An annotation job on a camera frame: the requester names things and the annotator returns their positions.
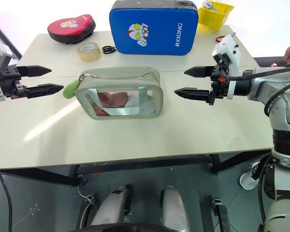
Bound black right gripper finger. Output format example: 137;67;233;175
174;87;212;102
184;65;217;79

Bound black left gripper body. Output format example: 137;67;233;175
0;67;29;100

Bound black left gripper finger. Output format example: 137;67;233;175
26;83;64;100
16;65;52;78

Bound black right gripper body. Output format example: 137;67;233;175
207;61;232;106

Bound green zipper pull charm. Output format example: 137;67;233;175
63;74;86;100

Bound yellow plastic bin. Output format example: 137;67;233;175
197;0;235;33

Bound clear packing tape roll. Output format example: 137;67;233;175
75;41;102;63

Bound red black focus mitt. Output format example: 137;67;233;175
47;13;97;45

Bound blue boxing pad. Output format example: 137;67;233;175
108;0;200;56

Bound green clear toiletry bag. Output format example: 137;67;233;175
74;67;165;121

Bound white sneaker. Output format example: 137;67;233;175
239;161;263;190

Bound silver right robot leg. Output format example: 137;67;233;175
160;185;191;232

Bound silver robot leg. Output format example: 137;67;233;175
90;184;134;227
160;185;191;232

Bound silver left robot leg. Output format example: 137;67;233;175
90;184;134;227

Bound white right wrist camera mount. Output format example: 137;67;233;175
212;33;245;100

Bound black hair ties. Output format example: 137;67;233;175
101;45;117;55

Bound black table frame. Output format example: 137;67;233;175
0;151;274;187

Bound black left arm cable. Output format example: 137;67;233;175
0;154;14;232

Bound white thin cable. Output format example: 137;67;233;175
76;185;94;229

